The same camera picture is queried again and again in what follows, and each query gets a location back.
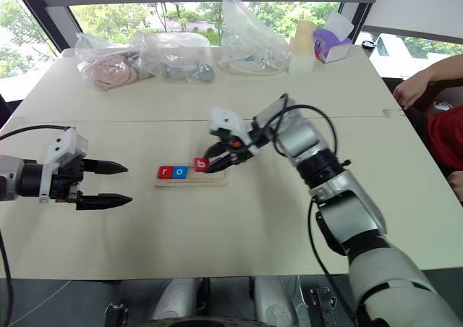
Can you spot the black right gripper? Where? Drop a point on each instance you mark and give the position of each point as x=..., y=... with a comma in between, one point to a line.
x=243, y=154

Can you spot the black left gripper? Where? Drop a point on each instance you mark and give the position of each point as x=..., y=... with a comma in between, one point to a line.
x=67, y=182

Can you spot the red letter block b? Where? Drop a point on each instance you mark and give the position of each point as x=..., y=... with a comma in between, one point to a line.
x=199, y=165

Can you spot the person's left forearm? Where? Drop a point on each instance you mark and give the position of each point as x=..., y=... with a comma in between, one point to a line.
x=456, y=187

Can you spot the person's right forearm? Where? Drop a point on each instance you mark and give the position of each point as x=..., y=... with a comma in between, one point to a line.
x=441, y=68

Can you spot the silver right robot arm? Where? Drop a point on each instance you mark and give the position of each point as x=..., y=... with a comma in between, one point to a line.
x=347, y=204

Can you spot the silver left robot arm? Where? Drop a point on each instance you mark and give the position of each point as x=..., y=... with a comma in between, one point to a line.
x=11, y=177

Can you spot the wooden letter tray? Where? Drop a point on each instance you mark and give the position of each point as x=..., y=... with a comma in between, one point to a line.
x=191, y=182

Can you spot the blue letter block o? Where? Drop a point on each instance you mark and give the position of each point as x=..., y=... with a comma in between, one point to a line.
x=179, y=173

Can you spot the red letter block r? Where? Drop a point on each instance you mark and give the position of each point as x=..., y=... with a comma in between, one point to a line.
x=164, y=173

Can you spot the silver robot leg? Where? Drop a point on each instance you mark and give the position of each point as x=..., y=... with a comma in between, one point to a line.
x=276, y=301
x=177, y=298

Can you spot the person's right hand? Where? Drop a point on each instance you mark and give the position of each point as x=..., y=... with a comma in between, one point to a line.
x=406, y=92

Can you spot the plastic bag with grey items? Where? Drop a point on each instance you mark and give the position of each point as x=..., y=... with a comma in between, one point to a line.
x=181, y=59

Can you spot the plastic bag with pink items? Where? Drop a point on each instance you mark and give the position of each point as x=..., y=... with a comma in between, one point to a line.
x=108, y=68

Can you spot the clear plastic bag with tubing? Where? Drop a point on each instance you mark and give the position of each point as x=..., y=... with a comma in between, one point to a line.
x=249, y=41

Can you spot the pale yellow plastic cup stack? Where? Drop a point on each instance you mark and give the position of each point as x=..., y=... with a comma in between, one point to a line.
x=302, y=48

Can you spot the purple tissue box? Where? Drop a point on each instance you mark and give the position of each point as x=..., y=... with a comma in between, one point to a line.
x=332, y=45

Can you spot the person's red shirt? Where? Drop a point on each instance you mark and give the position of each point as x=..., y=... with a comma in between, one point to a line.
x=446, y=135

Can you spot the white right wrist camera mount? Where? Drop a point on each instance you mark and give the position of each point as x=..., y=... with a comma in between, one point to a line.
x=226, y=121

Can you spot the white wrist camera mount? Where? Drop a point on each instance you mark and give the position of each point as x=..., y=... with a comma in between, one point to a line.
x=65, y=144
x=226, y=121

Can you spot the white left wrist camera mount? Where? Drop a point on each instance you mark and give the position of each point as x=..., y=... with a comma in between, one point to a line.
x=65, y=144

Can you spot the black metal bracket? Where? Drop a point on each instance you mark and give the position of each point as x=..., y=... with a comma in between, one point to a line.
x=116, y=316
x=323, y=307

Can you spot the dark window frame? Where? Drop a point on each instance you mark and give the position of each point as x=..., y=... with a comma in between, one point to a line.
x=40, y=12

